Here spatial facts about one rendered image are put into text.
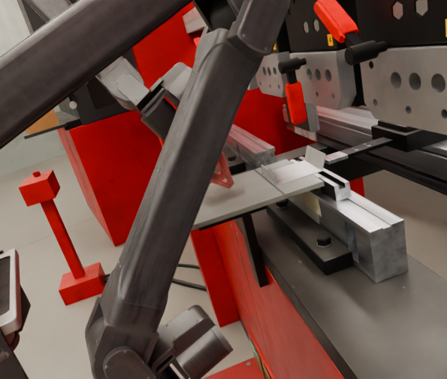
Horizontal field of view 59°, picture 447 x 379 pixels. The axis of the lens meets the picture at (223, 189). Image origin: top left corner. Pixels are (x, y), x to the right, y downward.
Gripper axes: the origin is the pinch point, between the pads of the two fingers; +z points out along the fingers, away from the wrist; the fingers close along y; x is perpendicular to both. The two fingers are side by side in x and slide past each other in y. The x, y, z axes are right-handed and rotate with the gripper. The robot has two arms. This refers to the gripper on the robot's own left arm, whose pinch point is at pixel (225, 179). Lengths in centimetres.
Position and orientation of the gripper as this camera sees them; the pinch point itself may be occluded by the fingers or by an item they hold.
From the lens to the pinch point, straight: 77.2
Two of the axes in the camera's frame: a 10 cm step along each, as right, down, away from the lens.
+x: -7.0, 7.1, 0.5
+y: -2.4, -3.0, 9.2
